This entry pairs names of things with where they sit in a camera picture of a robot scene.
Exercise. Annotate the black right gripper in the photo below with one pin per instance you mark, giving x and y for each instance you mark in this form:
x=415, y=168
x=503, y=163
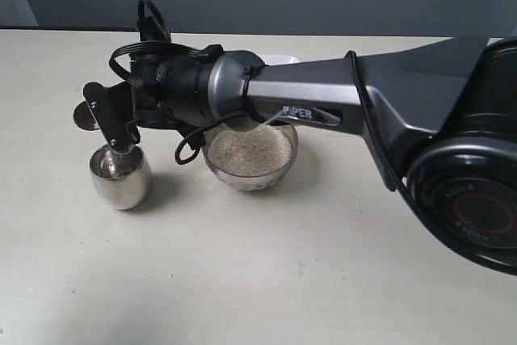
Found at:
x=165, y=87

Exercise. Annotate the steel bowl of rice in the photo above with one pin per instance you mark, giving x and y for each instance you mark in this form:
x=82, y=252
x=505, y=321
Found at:
x=252, y=160

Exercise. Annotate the white rectangular plastic tray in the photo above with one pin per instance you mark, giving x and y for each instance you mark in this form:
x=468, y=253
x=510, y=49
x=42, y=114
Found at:
x=279, y=59

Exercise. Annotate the shiny steel cup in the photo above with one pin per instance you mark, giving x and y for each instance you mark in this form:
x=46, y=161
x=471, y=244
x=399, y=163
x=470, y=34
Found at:
x=121, y=180

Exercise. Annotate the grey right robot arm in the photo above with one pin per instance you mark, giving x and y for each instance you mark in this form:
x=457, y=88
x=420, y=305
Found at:
x=439, y=120

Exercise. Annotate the brown wooden spoon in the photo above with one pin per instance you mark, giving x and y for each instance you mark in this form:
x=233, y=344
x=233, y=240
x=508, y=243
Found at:
x=83, y=118

